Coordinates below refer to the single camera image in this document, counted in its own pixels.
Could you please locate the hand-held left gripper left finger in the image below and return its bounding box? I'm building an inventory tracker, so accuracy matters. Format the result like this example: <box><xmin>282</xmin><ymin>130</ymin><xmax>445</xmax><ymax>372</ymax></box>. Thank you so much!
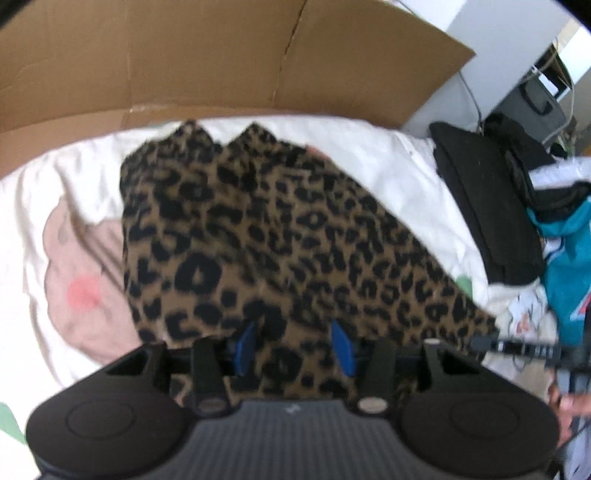
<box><xmin>104</xmin><ymin>320</ymin><xmax>259</xmax><ymax>415</ymax></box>

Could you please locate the white plastic bag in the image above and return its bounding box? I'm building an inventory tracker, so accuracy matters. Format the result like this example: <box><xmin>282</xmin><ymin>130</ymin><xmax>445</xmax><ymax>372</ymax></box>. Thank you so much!
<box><xmin>527</xmin><ymin>156</ymin><xmax>591</xmax><ymax>191</ymax></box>

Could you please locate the person's right hand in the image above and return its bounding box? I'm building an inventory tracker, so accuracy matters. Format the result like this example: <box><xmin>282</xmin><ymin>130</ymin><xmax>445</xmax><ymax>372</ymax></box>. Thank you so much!
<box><xmin>547</xmin><ymin>385</ymin><xmax>591</xmax><ymax>450</ymax></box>

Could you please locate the brown cardboard sheet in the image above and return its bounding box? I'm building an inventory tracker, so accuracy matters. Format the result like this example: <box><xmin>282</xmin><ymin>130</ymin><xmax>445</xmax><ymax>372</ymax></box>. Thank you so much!
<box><xmin>0</xmin><ymin>0</ymin><xmax>477</xmax><ymax>182</ymax></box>

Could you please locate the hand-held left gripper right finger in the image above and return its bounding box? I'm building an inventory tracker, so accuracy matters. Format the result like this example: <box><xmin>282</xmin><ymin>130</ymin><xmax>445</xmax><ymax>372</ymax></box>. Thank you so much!
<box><xmin>329</xmin><ymin>320</ymin><xmax>485</xmax><ymax>415</ymax></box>

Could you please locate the leopard print garment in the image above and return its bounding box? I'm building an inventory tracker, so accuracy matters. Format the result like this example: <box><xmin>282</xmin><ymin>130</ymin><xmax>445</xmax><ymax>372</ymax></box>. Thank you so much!
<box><xmin>119</xmin><ymin>119</ymin><xmax>502</xmax><ymax>411</ymax></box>

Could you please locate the teal garment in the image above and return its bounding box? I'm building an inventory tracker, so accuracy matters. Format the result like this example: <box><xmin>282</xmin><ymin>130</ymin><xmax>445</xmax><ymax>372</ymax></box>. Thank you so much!
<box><xmin>526</xmin><ymin>196</ymin><xmax>591</xmax><ymax>348</ymax></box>

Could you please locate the folded black cloth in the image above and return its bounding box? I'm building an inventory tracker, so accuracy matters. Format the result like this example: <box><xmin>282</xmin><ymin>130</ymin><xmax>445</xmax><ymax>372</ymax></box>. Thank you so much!
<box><xmin>429</xmin><ymin>121</ymin><xmax>549</xmax><ymax>287</ymax></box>

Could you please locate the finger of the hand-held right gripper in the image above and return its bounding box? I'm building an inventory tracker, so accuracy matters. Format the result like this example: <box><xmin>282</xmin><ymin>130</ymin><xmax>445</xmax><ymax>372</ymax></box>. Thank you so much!
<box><xmin>470</xmin><ymin>335</ymin><xmax>591</xmax><ymax>371</ymax></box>

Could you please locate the pile of black clothes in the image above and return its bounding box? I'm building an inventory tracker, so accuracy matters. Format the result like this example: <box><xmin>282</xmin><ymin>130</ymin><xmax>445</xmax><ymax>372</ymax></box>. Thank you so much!
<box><xmin>482</xmin><ymin>112</ymin><xmax>591</xmax><ymax>223</ymax></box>

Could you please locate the white panel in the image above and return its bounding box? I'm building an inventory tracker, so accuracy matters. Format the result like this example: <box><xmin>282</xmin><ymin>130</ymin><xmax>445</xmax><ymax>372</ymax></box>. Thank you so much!
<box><xmin>447</xmin><ymin>0</ymin><xmax>570</xmax><ymax>125</ymax></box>

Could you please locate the white printed cloth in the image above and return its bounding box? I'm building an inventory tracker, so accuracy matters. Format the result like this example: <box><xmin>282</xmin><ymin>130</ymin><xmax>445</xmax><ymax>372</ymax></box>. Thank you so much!
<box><xmin>488</xmin><ymin>276</ymin><xmax>560</xmax><ymax>344</ymax></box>

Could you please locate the grey bag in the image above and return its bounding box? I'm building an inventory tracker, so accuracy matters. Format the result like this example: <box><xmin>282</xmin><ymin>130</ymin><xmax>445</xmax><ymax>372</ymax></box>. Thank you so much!
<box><xmin>495</xmin><ymin>74</ymin><xmax>575</xmax><ymax>141</ymax></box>

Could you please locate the white printed blanket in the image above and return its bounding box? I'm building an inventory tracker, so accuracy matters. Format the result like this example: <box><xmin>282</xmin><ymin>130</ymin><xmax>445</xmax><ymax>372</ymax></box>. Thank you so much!
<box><xmin>0</xmin><ymin>115</ymin><xmax>557</xmax><ymax>480</ymax></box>

